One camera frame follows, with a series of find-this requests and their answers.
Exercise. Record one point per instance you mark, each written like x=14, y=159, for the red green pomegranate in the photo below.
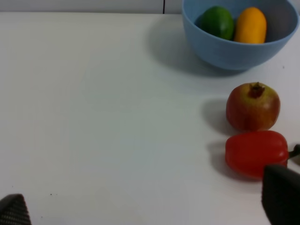
x=252, y=107

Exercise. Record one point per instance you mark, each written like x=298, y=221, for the left gripper carbon fibre left finger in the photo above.
x=14, y=211

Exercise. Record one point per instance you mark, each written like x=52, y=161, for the green lime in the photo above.
x=218, y=22

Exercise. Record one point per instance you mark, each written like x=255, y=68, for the yellow orange mango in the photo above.
x=251, y=27

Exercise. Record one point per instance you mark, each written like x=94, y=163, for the red bell pepper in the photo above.
x=249, y=153

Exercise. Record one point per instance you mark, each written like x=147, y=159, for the blue plastic bowl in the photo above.
x=282, y=23

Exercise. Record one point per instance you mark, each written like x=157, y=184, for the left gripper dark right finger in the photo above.
x=281, y=195

